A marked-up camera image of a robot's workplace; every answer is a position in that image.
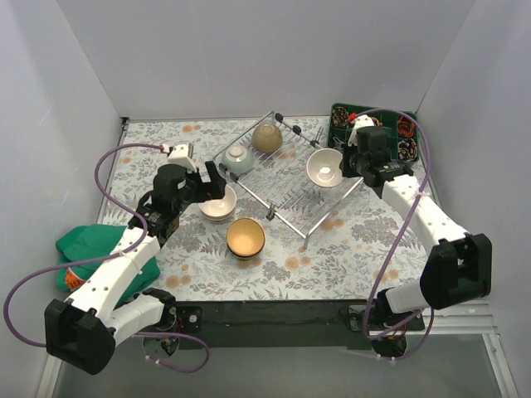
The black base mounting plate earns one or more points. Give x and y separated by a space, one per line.
270 323

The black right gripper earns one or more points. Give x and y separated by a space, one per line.
350 163

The pale green ribbed bowl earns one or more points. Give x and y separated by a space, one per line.
238 159

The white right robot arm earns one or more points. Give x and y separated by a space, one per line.
459 264

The green divided plastic box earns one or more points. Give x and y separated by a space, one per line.
389 124

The beige bowl bird motif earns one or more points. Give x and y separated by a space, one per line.
245 237

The black pink floral rolled tie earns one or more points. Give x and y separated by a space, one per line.
407 150

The silver metal dish rack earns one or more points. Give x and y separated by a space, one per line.
279 180

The olive beige plain bowl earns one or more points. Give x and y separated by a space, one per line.
267 138

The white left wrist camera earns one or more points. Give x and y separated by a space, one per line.
180 154

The dark yellow patterned rolled tie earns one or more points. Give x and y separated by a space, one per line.
339 117

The beige bowl white flower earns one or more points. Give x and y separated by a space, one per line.
220 207

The orange navy striped rolled tie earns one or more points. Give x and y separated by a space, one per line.
405 128

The beige floral bowl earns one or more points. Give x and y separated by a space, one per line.
218 219

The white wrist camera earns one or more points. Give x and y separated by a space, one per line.
180 154
358 122

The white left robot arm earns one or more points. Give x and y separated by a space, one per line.
85 329

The red ceramic bowl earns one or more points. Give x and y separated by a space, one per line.
323 167

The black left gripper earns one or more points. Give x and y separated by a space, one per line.
203 182

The grey folded socks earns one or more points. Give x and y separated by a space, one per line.
337 144

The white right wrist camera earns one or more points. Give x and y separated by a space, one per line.
358 122

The green folded garment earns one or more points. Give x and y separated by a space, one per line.
87 242

